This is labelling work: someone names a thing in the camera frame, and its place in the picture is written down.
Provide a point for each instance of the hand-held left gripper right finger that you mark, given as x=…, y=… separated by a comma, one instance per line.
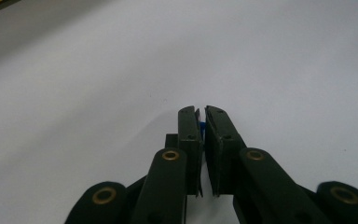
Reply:
x=223, y=146

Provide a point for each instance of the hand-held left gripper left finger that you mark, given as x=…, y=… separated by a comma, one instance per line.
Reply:
x=189, y=140

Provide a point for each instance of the small blue screw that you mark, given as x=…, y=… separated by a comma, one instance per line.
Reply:
x=202, y=129

